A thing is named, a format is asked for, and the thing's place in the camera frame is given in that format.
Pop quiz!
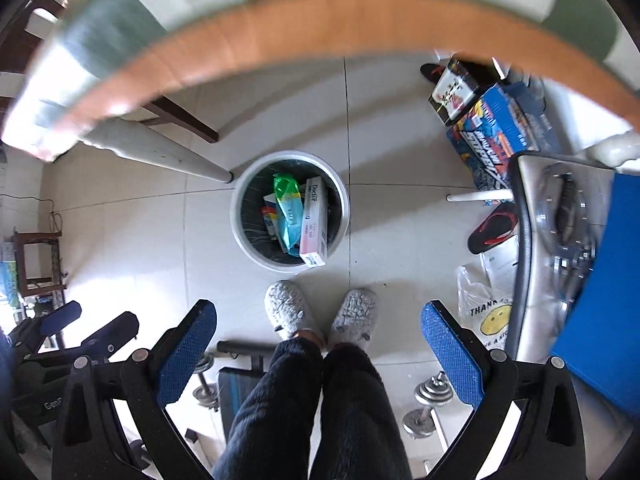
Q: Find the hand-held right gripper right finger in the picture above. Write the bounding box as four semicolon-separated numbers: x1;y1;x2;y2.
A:
420;300;587;480

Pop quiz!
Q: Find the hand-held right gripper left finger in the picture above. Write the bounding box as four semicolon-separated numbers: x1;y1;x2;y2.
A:
51;299;218;480

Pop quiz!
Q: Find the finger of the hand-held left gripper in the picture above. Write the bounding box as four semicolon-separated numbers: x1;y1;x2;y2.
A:
22;301;84;344
29;311;141;361

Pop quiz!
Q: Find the white round trash bin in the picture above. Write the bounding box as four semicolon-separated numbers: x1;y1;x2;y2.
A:
229;150;350;272

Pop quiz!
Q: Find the red blue white packet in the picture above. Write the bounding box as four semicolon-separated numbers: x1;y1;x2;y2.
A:
262;204;281;237

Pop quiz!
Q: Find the green blue wet wipes packet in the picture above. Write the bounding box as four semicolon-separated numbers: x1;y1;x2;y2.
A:
272;172;307;254

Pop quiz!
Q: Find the long white pink box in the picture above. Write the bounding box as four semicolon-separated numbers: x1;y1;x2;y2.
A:
299;176;331;267

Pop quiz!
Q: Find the metal dumbbell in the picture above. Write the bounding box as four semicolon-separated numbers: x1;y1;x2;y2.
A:
191;354;222;412
402;370;455;442

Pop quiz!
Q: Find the white smiley plastic bag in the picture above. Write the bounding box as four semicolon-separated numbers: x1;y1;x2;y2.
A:
456;249;523;352

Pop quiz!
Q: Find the small wooden stool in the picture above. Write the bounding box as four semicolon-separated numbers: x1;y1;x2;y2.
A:
12;230;67;297

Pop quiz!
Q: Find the black weight bench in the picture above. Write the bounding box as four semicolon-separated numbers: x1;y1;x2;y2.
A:
216;339;273;413

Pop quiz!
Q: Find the person's left leg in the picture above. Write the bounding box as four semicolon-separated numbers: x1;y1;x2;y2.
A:
212;336;327;480

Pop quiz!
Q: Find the person's leg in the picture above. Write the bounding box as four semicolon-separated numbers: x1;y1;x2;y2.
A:
322;342;414;480
212;336;327;480

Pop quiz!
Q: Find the grey fluffy right slipper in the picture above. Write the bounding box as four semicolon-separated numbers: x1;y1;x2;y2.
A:
329;287;379;352

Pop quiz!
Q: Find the grey fluffy slipper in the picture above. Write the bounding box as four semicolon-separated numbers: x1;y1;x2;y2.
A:
264;280;327;347
329;287;379;352

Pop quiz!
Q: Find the person's right leg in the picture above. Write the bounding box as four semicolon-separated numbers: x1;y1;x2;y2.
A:
322;342;414;480

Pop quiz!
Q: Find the grey fluffy left slipper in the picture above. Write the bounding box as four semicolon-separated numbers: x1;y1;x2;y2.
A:
264;280;327;347

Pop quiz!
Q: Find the blue chair seat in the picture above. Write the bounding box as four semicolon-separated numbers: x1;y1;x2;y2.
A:
549;172;640;407

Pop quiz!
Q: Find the white table leg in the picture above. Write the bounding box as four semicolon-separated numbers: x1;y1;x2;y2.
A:
79;119;234;184

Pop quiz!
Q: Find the blue printed box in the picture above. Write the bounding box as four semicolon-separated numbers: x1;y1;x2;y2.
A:
446;82;562;192

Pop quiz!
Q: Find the black printed box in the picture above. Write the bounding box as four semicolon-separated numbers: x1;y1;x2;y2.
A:
428;57;484;127

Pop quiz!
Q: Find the wooden table with orange edge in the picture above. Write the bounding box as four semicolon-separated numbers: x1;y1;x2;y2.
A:
0;0;640;163

